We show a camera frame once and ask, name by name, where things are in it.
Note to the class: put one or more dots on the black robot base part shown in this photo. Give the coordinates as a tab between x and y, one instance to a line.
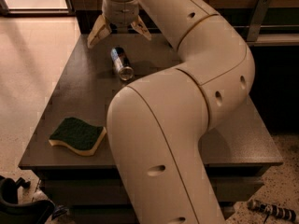
13	212

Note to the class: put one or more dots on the grey drawer cabinet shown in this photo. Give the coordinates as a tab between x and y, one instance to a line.
236	154

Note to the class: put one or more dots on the green yellow sponge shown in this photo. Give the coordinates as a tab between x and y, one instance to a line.
78	136

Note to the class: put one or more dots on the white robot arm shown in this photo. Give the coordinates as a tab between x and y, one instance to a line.
154	124

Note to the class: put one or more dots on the black white striped handle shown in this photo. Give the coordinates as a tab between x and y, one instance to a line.
273	210

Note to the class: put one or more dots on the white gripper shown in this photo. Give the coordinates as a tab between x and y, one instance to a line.
121	12

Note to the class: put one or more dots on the right metal bracket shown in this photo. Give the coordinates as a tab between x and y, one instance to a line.
257	18

